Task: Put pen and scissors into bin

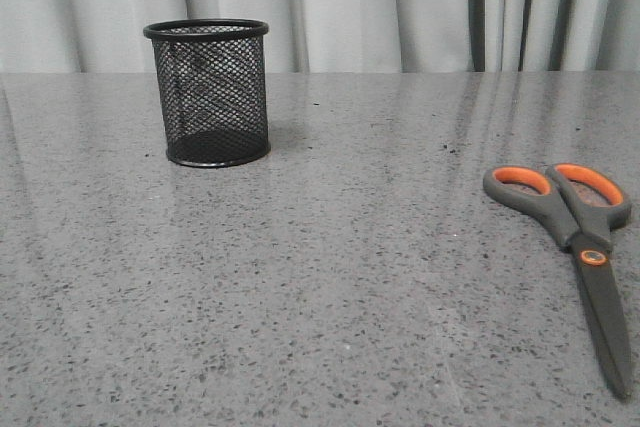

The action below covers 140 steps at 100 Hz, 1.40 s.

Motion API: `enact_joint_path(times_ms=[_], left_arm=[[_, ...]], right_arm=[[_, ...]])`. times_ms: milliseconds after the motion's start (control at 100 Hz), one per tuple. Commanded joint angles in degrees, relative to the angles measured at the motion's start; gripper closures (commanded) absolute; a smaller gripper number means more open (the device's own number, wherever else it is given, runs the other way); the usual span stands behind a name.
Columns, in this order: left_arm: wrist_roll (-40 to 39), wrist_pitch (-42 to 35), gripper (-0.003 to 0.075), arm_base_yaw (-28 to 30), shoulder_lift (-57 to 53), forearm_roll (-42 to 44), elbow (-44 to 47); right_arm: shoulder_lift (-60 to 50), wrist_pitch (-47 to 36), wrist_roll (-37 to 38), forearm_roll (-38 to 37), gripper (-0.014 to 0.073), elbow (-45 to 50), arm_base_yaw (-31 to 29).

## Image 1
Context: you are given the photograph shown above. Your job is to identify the grey orange scissors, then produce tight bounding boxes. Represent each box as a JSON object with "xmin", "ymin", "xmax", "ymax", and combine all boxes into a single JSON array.
[{"xmin": 483, "ymin": 163, "xmax": 633, "ymax": 401}]

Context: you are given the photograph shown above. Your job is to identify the black mesh pen holder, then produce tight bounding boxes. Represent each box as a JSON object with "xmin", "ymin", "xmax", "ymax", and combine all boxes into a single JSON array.
[{"xmin": 143, "ymin": 19, "xmax": 270, "ymax": 168}]

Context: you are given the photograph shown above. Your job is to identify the grey curtain backdrop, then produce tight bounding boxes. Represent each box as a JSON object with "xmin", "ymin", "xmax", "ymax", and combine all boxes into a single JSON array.
[{"xmin": 1, "ymin": 0, "xmax": 639, "ymax": 73}]

